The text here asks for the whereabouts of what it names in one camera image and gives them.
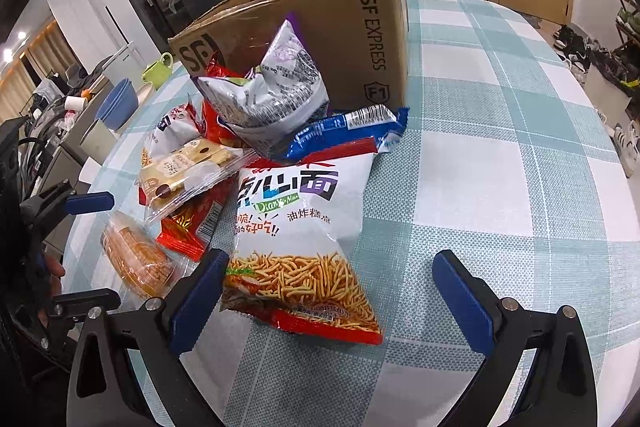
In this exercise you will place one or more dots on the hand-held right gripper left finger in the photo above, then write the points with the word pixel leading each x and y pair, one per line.
pixel 200 297

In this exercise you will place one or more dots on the white paper cup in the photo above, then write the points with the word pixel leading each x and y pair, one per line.
pixel 74 103

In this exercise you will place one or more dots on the person's left hand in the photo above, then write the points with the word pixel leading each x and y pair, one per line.
pixel 52 271

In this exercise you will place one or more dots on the pile of shoes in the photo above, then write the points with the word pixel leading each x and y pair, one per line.
pixel 580 49

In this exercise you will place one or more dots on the clear-wrapped bread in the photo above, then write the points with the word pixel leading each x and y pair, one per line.
pixel 135 257

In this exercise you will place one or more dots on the grey purple snack bag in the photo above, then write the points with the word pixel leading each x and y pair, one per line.
pixel 280 97

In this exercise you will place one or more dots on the white fried noodle snack bag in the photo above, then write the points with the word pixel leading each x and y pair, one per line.
pixel 300 227

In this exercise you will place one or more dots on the red stick snack packet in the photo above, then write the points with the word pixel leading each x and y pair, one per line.
pixel 192 227

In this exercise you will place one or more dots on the clear cracker packet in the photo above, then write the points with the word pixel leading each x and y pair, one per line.
pixel 185 167

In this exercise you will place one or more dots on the blue snack packet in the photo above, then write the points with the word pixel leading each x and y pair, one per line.
pixel 350 127

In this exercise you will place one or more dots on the checked tablecloth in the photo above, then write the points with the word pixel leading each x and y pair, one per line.
pixel 500 157

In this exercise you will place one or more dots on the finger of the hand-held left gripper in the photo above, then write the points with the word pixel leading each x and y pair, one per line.
pixel 85 302
pixel 90 203

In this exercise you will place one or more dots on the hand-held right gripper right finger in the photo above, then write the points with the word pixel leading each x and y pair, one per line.
pixel 460 302

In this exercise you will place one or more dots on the blue bowl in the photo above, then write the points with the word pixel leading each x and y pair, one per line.
pixel 107 99
pixel 125 109

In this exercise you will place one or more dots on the white red snack bag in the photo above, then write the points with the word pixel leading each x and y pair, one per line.
pixel 167 127

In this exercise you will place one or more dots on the cardboard box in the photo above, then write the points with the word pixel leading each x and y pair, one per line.
pixel 350 42

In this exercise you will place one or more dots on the green mug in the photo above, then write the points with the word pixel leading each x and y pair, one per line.
pixel 157 74

